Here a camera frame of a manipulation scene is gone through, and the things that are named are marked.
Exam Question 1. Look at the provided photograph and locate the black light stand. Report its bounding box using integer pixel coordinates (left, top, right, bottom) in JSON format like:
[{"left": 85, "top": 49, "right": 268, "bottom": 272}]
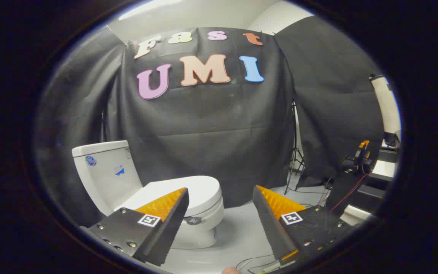
[{"left": 284, "top": 101, "right": 307, "bottom": 195}]

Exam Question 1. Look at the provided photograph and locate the white toilet lid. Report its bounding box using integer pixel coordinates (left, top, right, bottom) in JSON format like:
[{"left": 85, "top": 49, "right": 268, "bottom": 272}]
[{"left": 120, "top": 175, "right": 222, "bottom": 218}]

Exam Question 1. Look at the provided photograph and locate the white toilet body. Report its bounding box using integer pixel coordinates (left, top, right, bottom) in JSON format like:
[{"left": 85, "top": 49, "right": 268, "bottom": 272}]
[{"left": 72, "top": 140, "right": 225, "bottom": 250}]

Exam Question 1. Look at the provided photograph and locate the black and orange device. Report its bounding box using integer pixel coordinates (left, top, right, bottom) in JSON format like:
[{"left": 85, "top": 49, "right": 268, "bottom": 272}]
[{"left": 342, "top": 140, "right": 374, "bottom": 175}]

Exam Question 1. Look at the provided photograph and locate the red cable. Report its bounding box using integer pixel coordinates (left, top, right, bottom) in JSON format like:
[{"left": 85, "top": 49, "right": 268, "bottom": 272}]
[{"left": 329, "top": 173, "right": 370, "bottom": 213}]

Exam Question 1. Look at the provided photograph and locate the white toilet tank cover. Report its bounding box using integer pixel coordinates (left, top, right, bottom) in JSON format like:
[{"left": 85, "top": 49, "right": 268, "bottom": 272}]
[{"left": 72, "top": 140, "right": 130, "bottom": 158}]

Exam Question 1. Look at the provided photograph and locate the white paper roll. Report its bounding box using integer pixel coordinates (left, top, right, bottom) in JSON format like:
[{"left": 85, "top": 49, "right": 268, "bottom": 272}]
[{"left": 369, "top": 74, "right": 402, "bottom": 134}]

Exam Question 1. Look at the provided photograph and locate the black and white desk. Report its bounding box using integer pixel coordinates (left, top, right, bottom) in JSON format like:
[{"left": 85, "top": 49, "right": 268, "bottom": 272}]
[{"left": 335, "top": 131, "right": 401, "bottom": 226}]

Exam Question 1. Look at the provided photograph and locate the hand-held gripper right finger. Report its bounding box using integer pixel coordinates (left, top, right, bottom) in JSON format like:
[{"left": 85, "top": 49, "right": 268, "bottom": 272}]
[{"left": 252, "top": 185, "right": 358, "bottom": 267}]

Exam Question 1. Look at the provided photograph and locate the black backdrop cloth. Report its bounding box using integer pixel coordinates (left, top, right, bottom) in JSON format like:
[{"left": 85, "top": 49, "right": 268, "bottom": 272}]
[
  {"left": 273, "top": 15, "right": 385, "bottom": 189},
  {"left": 35, "top": 27, "right": 295, "bottom": 229}
]

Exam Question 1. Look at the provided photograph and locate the white toilet seat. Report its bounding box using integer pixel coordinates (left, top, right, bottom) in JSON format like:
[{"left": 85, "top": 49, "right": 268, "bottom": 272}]
[{"left": 183, "top": 202, "right": 225, "bottom": 229}]

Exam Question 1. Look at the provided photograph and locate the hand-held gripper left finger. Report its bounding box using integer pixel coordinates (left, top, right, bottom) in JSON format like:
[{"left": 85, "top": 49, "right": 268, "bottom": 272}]
[{"left": 79, "top": 186, "right": 190, "bottom": 267}]

